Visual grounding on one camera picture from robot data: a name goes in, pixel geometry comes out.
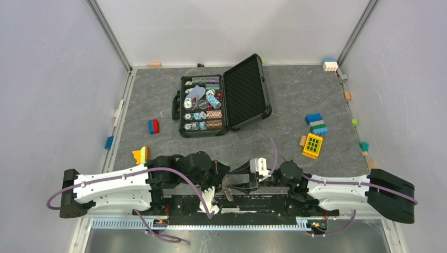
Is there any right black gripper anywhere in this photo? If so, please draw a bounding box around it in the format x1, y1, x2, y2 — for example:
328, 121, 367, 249
227, 159, 290, 195

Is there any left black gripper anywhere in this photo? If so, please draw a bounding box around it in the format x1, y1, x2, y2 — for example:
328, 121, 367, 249
180, 160, 230, 196

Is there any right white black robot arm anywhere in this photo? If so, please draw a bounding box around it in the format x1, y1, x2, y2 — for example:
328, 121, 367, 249
226, 160, 417, 224

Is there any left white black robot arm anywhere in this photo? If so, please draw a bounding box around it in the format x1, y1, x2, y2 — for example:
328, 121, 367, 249
57, 151, 230, 219

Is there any black poker chip case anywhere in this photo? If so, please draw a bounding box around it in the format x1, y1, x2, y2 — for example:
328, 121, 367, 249
172, 54, 272, 138

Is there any black dealer button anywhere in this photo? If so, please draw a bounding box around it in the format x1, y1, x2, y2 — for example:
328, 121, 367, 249
197, 99, 209, 110

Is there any wooden cylinder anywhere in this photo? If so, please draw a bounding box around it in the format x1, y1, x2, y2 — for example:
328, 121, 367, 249
298, 135, 307, 147

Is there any yellow window brick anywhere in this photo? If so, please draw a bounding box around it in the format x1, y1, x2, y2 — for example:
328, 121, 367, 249
302, 133, 323, 159

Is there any yellow orange brick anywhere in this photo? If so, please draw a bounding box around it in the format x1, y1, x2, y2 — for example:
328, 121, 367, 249
132, 146, 150, 165

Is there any red blue brick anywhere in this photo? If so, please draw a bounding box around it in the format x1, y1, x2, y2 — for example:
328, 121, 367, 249
148, 119, 160, 135

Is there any blue green brick stack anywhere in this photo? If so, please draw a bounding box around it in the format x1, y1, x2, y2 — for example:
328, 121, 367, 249
305, 113, 328, 136

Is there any teal brick right edge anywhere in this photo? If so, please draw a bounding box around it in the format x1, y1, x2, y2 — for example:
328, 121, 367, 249
359, 141, 369, 152

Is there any tan block right edge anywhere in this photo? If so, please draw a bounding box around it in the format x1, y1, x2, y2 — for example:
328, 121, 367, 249
366, 160, 376, 171

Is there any tan wooden block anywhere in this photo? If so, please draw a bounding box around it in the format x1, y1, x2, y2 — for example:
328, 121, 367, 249
147, 62, 162, 69

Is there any orange block right edge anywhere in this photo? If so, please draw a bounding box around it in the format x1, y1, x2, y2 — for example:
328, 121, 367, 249
344, 91, 352, 102

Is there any white blue corner brick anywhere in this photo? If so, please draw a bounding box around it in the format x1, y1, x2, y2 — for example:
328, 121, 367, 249
322, 59, 338, 72

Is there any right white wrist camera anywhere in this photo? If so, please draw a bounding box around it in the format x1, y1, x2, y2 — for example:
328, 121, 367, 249
250, 158, 271, 182

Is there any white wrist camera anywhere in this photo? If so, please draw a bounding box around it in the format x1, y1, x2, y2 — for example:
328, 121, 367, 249
199, 186, 220, 215
250, 158, 271, 182

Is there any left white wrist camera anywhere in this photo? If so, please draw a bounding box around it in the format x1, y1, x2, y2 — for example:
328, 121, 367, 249
199, 186, 220, 215

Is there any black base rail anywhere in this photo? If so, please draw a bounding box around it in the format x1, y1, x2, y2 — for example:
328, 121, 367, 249
140, 194, 339, 226

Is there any blue brick on left rail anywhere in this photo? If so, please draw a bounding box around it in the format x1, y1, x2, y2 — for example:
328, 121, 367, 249
104, 136, 114, 150

